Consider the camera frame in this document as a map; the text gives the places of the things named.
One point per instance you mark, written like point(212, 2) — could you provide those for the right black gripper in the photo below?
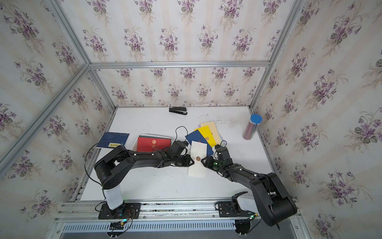
point(208, 161)

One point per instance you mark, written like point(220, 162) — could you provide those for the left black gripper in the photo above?
point(188, 161)

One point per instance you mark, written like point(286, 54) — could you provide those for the white envelope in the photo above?
point(198, 152)

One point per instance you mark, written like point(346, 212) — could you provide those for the blue envelope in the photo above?
point(196, 136)

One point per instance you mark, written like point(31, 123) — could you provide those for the red envelope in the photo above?
point(152, 144)

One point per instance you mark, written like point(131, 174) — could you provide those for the dark green envelope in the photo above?
point(154, 136)

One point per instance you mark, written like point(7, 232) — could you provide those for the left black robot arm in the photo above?
point(113, 167)

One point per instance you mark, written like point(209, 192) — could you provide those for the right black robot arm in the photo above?
point(270, 199)

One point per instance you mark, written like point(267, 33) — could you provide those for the beige envelope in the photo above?
point(214, 130)

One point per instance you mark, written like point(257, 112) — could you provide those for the blue-lidded pencil tube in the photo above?
point(252, 126)

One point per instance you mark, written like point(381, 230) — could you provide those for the black stapler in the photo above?
point(178, 110)

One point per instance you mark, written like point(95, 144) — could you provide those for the dark blue booklet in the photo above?
point(112, 140)

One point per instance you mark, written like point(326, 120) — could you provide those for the small circuit board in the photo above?
point(116, 226)

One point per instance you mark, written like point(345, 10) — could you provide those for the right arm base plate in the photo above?
point(230, 209)

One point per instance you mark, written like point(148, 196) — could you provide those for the aluminium mounting rail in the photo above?
point(178, 219)

